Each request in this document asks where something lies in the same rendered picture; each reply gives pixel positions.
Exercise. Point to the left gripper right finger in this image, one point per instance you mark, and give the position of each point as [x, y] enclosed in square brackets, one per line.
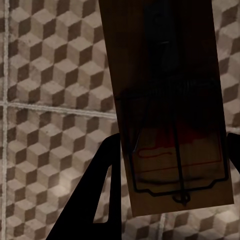
[233, 143]

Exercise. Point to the mousetrap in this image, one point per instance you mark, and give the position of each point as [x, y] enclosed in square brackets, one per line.
[164, 69]

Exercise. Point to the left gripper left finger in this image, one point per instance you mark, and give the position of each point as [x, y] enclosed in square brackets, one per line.
[76, 220]

